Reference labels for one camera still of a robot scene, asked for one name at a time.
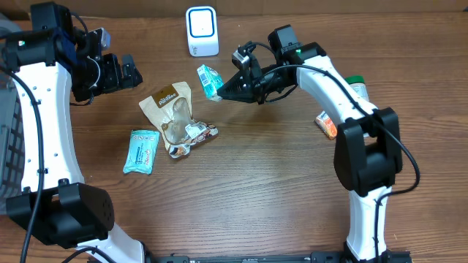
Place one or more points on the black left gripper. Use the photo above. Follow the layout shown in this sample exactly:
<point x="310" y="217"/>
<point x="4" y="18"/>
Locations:
<point x="116" y="81"/>

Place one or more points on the green lid seasoning jar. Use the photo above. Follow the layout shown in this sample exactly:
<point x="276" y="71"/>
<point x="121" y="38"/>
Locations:
<point x="357" y="83"/>

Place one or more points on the grey plastic mesh basket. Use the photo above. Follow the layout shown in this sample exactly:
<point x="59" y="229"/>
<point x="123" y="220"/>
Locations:
<point x="12" y="142"/>

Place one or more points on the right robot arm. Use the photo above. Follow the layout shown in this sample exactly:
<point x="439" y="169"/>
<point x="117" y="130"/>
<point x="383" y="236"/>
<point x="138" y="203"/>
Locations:
<point x="367" y="156"/>

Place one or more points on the beige brown snack bag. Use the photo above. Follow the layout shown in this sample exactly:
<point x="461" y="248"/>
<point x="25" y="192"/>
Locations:
<point x="170" y="111"/>

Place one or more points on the light blue wipes pack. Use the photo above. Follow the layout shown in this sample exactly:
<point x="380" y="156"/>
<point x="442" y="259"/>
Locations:
<point x="142" y="151"/>

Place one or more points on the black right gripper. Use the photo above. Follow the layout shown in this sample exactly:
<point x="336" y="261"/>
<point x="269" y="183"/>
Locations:
<point x="254" y="84"/>

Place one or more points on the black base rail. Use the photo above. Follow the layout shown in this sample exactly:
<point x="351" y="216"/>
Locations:
<point x="314" y="257"/>

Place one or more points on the teal tissue pocket pack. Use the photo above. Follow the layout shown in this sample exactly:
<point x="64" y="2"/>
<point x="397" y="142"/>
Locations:
<point x="211" y="82"/>

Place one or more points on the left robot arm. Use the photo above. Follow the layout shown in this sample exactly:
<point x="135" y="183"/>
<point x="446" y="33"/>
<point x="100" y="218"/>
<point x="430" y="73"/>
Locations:
<point x="52" y="64"/>

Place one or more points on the white barcode scanner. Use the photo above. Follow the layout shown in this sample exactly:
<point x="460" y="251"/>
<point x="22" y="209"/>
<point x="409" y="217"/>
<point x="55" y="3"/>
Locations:
<point x="202" y="31"/>

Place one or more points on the orange small snack packet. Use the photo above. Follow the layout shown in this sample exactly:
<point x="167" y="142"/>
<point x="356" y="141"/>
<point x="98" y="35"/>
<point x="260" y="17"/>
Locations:
<point x="327" y="125"/>

